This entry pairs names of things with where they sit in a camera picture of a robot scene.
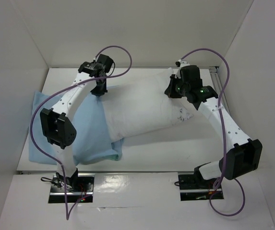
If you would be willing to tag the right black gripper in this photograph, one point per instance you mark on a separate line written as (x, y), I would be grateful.
(170, 88)

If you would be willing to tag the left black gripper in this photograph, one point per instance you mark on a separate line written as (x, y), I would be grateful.
(100, 91)

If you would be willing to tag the white pillow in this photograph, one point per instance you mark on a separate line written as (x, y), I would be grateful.
(141, 106)

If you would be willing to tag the blue green pillowcase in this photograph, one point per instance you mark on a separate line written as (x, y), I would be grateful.
(92, 143)

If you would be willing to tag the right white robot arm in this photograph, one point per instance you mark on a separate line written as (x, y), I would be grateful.
(241, 153)

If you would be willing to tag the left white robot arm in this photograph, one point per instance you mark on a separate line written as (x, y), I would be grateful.
(57, 124)

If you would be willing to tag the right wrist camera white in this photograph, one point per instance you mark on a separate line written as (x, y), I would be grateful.
(181, 63)

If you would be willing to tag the aluminium rail frame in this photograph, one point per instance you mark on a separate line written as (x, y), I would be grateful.
(217, 85)

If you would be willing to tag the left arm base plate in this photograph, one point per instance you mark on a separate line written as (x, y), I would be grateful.
(83, 190)

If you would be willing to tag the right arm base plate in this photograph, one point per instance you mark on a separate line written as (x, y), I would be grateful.
(193, 189)

